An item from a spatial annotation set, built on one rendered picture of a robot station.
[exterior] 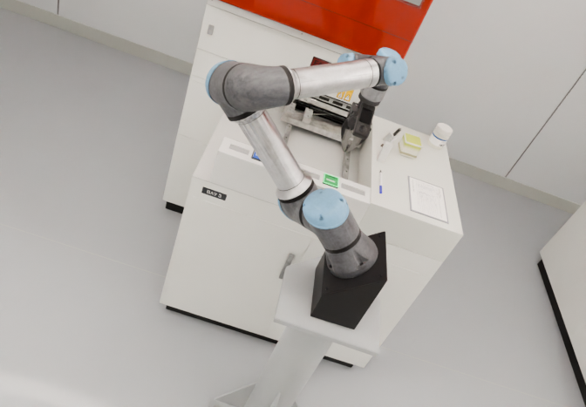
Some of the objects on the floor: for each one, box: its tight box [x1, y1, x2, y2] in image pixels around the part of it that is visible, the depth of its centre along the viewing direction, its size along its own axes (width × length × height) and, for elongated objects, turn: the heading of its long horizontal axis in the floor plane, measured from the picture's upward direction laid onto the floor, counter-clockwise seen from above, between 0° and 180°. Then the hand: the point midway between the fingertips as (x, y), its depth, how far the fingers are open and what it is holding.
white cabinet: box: [160, 157, 443, 368], centre depth 236 cm, size 64×96×82 cm, turn 61°
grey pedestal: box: [207, 256, 380, 407], centre depth 179 cm, size 51×44×82 cm
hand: (345, 150), depth 173 cm, fingers closed
